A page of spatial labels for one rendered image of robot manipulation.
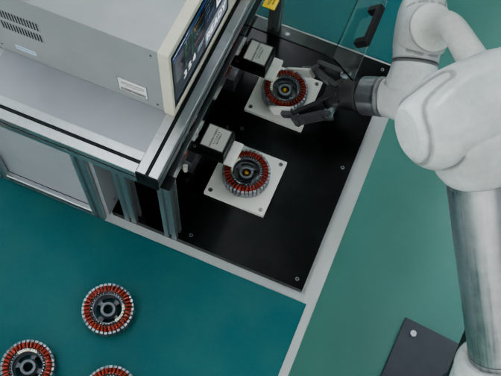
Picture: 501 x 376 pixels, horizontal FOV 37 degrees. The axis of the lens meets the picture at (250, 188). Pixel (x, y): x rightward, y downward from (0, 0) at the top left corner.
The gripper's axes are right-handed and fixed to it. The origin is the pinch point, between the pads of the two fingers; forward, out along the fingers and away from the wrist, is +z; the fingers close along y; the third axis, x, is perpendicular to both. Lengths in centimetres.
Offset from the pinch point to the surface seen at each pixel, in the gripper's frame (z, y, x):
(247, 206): -1.3, -30.9, -3.4
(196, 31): -10, -21, 45
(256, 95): 6.7, -2.7, 1.3
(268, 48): -0.3, 1.8, 13.3
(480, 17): 0, 110, -92
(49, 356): 20, -79, 9
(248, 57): 2.4, -2.3, 14.9
